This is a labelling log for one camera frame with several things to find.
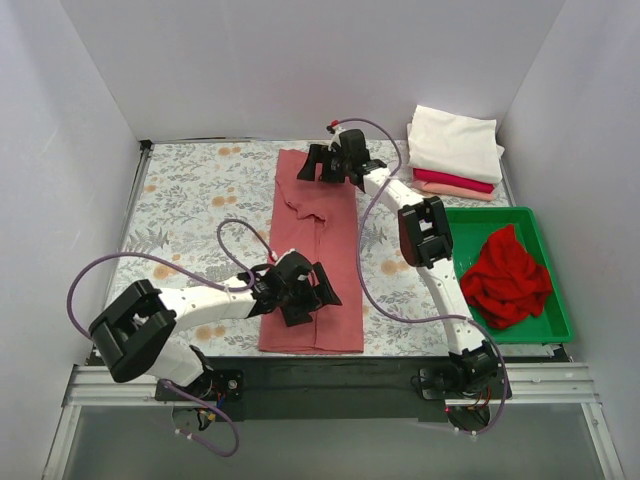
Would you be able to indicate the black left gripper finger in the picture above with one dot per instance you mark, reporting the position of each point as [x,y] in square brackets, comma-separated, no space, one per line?
[295,315]
[323,289]

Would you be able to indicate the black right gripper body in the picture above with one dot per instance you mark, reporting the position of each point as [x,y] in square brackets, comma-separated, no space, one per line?
[325,163]

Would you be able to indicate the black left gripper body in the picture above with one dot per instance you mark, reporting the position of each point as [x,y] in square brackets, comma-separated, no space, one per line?
[310,295]

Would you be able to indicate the dusty pink t shirt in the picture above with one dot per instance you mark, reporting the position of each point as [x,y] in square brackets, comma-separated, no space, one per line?
[320,221]

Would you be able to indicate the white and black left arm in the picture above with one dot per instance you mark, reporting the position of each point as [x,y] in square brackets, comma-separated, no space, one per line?
[136,333]

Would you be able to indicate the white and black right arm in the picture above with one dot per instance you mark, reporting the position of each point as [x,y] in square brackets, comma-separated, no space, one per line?
[426,244]

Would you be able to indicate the folded magenta t shirt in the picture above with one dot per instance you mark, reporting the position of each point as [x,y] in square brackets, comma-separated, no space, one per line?
[452,180]

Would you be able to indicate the floral patterned table mat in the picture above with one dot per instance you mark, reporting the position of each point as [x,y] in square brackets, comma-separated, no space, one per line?
[189,188]

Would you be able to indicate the folded white t shirt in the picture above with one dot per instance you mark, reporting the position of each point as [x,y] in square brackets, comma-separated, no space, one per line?
[454,144]

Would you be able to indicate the folded light pink t shirt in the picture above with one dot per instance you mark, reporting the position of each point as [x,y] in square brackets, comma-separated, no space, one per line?
[444,189]

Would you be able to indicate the crumpled red t shirt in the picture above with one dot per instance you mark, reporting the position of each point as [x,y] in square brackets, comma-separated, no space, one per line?
[506,285]

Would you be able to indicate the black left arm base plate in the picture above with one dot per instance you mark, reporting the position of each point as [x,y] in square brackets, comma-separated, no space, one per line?
[225,384]

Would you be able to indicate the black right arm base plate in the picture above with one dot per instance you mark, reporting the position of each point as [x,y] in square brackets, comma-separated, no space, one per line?
[440,381]

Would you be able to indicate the aluminium frame rail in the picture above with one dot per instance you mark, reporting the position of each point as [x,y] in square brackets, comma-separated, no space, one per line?
[315,420]

